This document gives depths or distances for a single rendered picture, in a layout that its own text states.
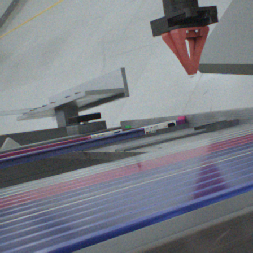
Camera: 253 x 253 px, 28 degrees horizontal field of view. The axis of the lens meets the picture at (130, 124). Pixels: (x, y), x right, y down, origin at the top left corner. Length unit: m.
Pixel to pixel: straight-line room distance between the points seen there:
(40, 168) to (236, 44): 0.50
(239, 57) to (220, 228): 0.90
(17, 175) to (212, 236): 0.70
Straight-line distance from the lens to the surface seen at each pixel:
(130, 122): 0.94
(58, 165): 0.91
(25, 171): 0.88
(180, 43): 0.81
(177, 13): 0.80
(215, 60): 1.14
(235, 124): 0.72
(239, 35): 1.15
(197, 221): 0.20
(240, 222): 0.21
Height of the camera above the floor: 1.13
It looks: 25 degrees down
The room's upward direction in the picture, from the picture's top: 52 degrees counter-clockwise
